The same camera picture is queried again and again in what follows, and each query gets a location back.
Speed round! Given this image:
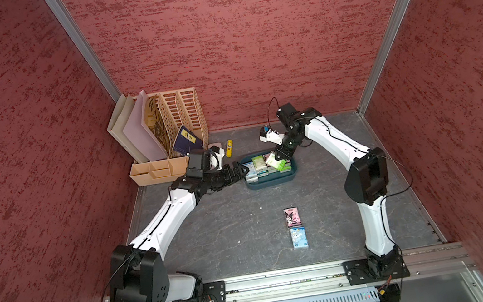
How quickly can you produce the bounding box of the blue tissue pack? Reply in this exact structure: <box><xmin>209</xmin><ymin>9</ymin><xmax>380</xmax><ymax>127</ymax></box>
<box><xmin>290</xmin><ymin>226</ymin><xmax>309</xmax><ymax>250</ymax></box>
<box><xmin>245</xmin><ymin>162</ymin><xmax>259</xmax><ymax>184</ymax></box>

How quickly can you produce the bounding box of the green tissue pack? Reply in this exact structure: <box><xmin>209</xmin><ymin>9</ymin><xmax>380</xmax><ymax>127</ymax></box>
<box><xmin>279</xmin><ymin>160</ymin><xmax>292</xmax><ymax>173</ymax></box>
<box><xmin>265</xmin><ymin>151</ymin><xmax>287</xmax><ymax>172</ymax></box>
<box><xmin>252</xmin><ymin>155</ymin><xmax>268</xmax><ymax>173</ymax></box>

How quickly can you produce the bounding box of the pink Kuromi tissue pack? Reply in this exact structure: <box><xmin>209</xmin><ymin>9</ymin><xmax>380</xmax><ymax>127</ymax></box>
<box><xmin>284</xmin><ymin>207</ymin><xmax>303</xmax><ymax>229</ymax></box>

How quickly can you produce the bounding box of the blue tissue pack bottom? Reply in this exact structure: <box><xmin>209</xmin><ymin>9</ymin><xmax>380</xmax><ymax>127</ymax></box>
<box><xmin>290</xmin><ymin>226</ymin><xmax>309</xmax><ymax>250</ymax></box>

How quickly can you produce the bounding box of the green tissue pack bottom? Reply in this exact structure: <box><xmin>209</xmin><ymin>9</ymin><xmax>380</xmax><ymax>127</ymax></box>
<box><xmin>265</xmin><ymin>151</ymin><xmax>287</xmax><ymax>172</ymax></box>

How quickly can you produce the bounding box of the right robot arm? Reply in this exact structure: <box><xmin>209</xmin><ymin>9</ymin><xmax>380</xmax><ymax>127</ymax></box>
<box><xmin>262</xmin><ymin>103</ymin><xmax>401</xmax><ymax>275</ymax></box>

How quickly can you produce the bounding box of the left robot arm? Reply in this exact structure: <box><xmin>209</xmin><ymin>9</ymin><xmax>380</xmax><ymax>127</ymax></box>
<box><xmin>106</xmin><ymin>162</ymin><xmax>249</xmax><ymax>302</ymax></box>

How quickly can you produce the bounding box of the teal storage box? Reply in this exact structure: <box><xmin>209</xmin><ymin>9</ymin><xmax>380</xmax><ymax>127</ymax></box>
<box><xmin>240</xmin><ymin>150</ymin><xmax>298</xmax><ymax>190</ymax></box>

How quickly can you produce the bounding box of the pink eraser case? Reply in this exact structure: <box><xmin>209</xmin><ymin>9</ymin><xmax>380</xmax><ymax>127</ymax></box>
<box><xmin>208</xmin><ymin>143</ymin><xmax>222</xmax><ymax>152</ymax></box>

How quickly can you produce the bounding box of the dark blue notebook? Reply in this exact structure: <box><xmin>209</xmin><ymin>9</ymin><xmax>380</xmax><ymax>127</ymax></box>
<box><xmin>172</xmin><ymin>125</ymin><xmax>204</xmax><ymax>156</ymax></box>

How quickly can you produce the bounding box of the pink folder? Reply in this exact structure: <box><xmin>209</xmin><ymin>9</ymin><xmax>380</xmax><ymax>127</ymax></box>
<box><xmin>124</xmin><ymin>91</ymin><xmax>168</xmax><ymax>162</ymax></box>

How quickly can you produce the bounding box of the gold patterned book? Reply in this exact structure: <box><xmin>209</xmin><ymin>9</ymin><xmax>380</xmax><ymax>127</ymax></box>
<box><xmin>144</xmin><ymin>95</ymin><xmax>171</xmax><ymax>154</ymax></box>

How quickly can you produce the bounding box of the beige desk file organizer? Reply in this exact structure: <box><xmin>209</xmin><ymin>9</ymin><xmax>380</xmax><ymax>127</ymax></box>
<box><xmin>115</xmin><ymin>88</ymin><xmax>209</xmax><ymax>187</ymax></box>

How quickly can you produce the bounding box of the beige folder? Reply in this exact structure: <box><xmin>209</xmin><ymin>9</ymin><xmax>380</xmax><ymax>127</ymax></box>
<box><xmin>107</xmin><ymin>94</ymin><xmax>148</xmax><ymax>163</ymax></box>

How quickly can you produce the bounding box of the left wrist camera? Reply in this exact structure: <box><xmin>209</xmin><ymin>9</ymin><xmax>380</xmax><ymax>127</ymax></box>
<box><xmin>186</xmin><ymin>148</ymin><xmax>226</xmax><ymax>179</ymax></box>

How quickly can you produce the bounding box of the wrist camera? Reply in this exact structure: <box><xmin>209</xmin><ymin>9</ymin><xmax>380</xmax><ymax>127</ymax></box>
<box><xmin>186</xmin><ymin>148</ymin><xmax>226</xmax><ymax>179</ymax></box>
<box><xmin>259</xmin><ymin>103</ymin><xmax>300</xmax><ymax>145</ymax></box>

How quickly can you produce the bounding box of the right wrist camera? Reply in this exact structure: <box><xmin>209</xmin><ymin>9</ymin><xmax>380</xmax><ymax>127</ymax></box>
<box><xmin>259</xmin><ymin>103</ymin><xmax>300</xmax><ymax>145</ymax></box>

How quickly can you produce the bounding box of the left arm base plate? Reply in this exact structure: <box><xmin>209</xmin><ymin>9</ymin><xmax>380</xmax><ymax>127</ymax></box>
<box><xmin>174</xmin><ymin>280</ymin><xmax>227</xmax><ymax>302</ymax></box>

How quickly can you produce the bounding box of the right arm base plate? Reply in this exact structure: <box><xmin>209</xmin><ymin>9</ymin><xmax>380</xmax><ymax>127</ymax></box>
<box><xmin>342</xmin><ymin>253</ymin><xmax>411</xmax><ymax>286</ymax></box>

